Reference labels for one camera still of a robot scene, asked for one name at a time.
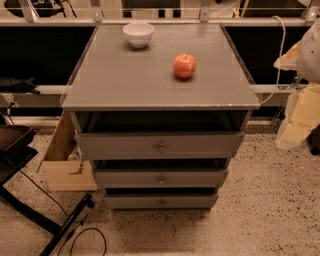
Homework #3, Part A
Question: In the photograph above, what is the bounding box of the wooden board bracket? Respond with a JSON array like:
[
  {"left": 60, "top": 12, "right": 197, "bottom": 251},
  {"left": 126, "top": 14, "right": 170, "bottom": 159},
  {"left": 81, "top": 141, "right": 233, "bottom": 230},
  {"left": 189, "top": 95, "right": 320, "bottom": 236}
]
[{"left": 41, "top": 112, "right": 98, "bottom": 191}]

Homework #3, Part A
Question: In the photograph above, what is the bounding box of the white cable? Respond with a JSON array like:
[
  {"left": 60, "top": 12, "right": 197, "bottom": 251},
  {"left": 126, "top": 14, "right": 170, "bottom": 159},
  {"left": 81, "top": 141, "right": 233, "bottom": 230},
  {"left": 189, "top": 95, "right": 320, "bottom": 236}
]
[{"left": 259, "top": 15, "right": 287, "bottom": 105}]

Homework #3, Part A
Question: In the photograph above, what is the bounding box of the grey drawer cabinet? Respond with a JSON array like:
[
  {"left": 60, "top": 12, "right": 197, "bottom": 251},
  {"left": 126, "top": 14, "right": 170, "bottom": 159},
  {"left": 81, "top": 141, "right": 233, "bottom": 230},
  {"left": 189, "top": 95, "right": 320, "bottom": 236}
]
[{"left": 63, "top": 24, "right": 259, "bottom": 197}]

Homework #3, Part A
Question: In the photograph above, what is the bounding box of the grey drawer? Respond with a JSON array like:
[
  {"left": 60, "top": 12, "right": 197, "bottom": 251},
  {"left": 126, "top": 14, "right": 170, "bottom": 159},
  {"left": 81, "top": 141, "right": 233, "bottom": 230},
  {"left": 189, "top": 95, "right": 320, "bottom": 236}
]
[
  {"left": 105, "top": 194, "right": 218, "bottom": 209},
  {"left": 94, "top": 169, "right": 228, "bottom": 188},
  {"left": 76, "top": 132, "right": 244, "bottom": 160}
]

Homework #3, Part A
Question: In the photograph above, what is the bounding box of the black cloth on rail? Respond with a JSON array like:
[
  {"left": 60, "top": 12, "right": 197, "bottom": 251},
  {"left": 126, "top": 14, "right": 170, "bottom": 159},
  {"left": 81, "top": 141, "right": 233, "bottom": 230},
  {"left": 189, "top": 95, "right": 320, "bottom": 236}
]
[{"left": 0, "top": 77, "right": 40, "bottom": 94}]

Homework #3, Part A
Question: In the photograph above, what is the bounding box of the black floor cable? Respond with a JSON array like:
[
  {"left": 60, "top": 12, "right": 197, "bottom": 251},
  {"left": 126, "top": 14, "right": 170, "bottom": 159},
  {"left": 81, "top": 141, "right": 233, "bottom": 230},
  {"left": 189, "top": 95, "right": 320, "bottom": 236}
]
[{"left": 19, "top": 169, "right": 108, "bottom": 256}]

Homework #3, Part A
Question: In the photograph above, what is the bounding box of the grey metal rail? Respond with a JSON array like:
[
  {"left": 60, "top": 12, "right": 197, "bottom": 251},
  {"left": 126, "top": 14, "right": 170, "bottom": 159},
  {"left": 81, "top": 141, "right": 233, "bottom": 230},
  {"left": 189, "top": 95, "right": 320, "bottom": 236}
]
[{"left": 0, "top": 85, "right": 293, "bottom": 109}]

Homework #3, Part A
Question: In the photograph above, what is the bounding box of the red apple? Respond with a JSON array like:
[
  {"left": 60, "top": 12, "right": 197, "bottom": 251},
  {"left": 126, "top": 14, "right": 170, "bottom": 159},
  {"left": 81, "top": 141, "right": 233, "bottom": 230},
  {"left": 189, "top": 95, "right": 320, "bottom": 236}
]
[{"left": 173, "top": 53, "right": 196, "bottom": 79}]

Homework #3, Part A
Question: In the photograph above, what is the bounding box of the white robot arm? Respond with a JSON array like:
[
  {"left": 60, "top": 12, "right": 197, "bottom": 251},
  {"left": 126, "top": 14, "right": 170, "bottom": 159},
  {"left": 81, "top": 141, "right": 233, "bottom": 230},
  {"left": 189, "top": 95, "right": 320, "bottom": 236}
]
[{"left": 274, "top": 19, "right": 320, "bottom": 150}]

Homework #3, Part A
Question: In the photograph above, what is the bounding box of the black stand frame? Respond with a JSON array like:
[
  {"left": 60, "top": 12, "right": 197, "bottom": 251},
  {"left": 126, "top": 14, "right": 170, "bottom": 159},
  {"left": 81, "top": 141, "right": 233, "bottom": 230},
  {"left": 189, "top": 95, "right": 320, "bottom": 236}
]
[{"left": 0, "top": 125, "right": 95, "bottom": 256}]

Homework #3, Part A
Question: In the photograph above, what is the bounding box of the grey bottom drawer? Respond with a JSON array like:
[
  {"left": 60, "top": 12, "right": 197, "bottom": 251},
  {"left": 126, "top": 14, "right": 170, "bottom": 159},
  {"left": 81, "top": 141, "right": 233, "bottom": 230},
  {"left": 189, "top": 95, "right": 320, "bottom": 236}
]
[{"left": 105, "top": 194, "right": 218, "bottom": 209}]

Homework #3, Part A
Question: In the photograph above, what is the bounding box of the grey top drawer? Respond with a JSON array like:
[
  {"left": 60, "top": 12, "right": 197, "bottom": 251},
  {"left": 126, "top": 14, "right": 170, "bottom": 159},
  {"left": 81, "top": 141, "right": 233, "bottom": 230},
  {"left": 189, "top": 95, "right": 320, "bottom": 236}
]
[{"left": 76, "top": 132, "right": 244, "bottom": 160}]

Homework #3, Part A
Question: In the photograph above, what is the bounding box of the white ceramic bowl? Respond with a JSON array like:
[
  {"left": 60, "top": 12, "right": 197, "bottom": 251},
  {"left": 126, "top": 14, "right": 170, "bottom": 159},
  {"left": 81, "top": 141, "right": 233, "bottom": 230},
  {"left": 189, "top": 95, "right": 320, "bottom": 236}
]
[{"left": 123, "top": 22, "right": 154, "bottom": 48}]

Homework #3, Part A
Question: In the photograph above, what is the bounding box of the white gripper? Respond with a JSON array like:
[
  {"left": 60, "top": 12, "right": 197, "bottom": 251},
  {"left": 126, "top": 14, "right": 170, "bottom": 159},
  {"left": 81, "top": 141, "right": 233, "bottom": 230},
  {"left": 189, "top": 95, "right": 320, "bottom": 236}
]
[{"left": 275, "top": 83, "right": 320, "bottom": 150}]

